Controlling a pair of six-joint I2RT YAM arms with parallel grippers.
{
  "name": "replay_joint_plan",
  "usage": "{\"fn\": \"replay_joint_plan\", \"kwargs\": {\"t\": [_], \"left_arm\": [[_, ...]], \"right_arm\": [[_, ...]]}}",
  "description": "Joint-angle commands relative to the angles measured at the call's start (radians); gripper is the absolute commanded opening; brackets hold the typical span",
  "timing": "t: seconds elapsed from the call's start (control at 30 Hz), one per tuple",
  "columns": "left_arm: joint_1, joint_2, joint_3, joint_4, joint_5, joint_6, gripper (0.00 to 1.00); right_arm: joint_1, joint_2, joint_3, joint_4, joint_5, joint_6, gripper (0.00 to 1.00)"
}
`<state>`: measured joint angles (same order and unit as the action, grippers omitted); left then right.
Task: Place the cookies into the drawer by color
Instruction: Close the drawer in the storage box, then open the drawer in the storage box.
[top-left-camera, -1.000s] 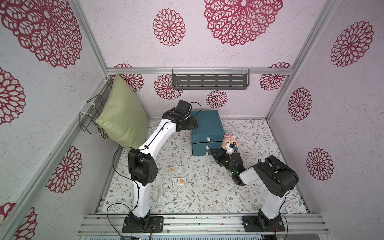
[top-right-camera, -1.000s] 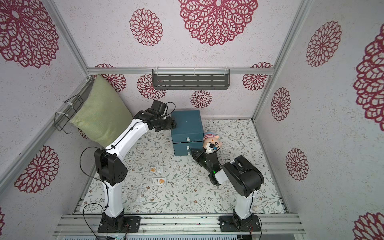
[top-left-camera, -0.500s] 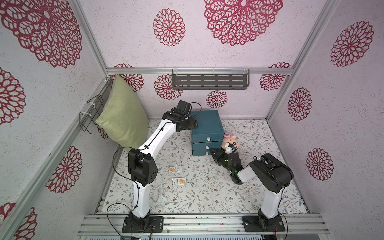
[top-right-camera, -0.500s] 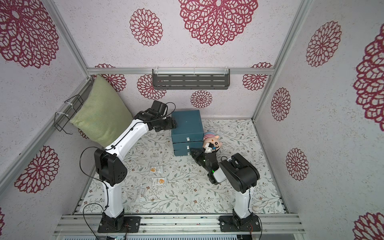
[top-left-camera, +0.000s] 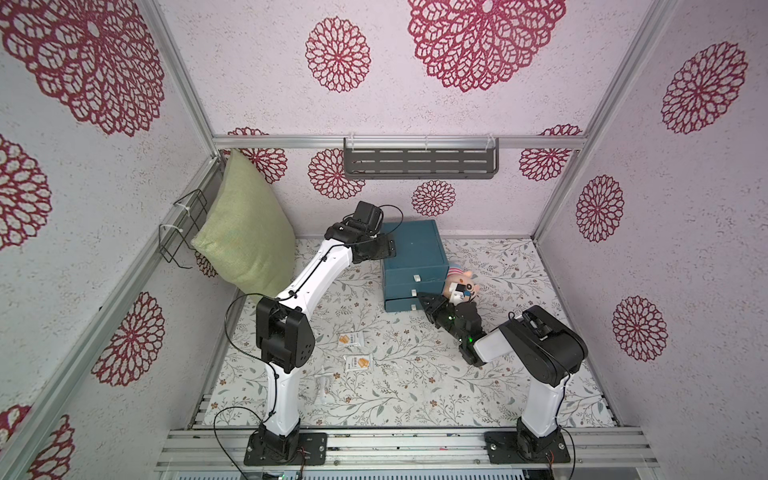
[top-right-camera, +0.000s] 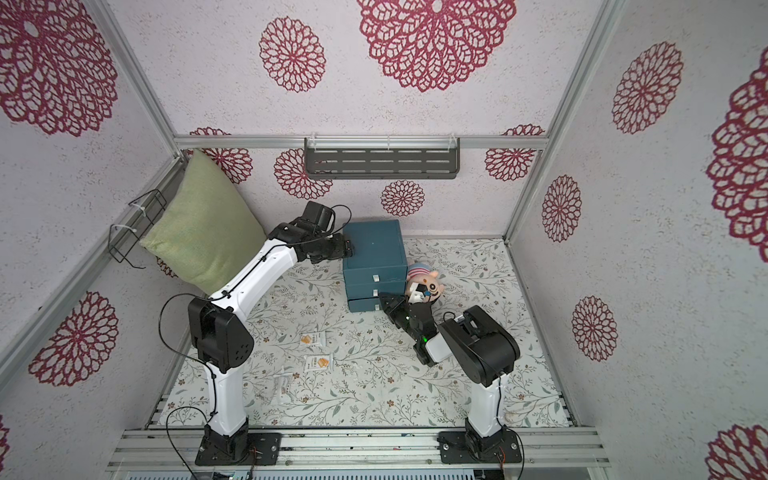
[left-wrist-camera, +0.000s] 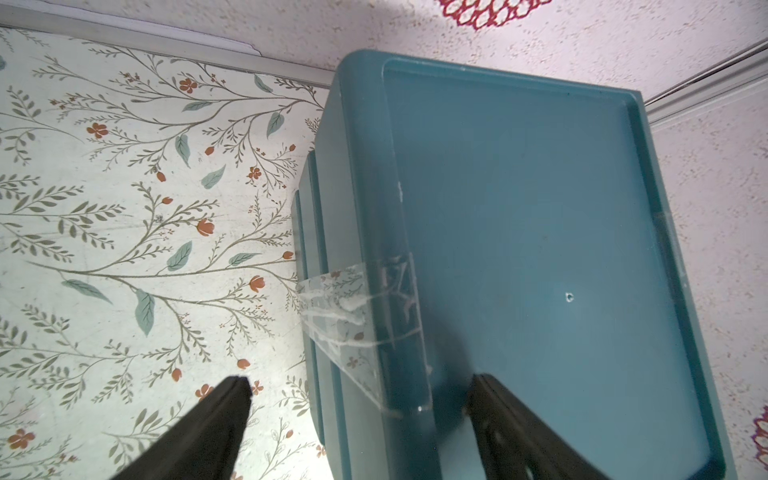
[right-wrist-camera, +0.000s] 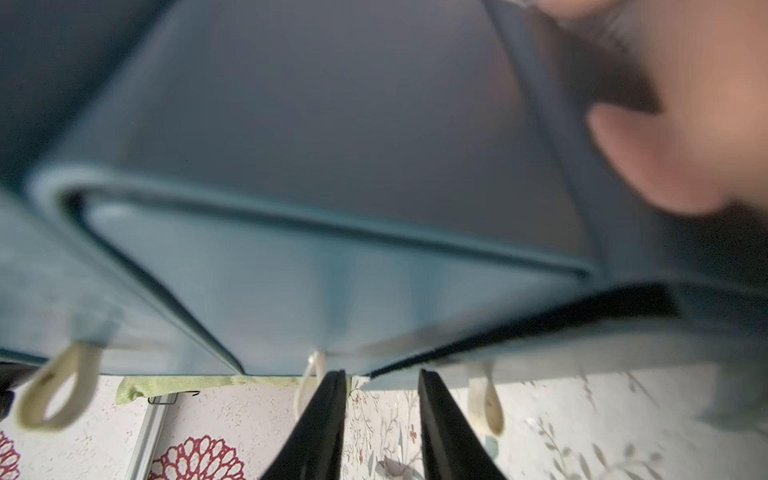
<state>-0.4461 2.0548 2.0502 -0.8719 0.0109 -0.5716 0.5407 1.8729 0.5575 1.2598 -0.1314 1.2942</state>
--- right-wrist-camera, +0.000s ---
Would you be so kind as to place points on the cartoon face plush toy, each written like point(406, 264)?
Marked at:
point(707, 148)

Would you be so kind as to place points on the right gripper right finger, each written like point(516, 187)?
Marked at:
point(450, 449)

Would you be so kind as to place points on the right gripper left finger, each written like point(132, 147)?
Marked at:
point(314, 448)

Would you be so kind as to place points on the teal drawer cabinet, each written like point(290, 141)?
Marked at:
point(227, 187)

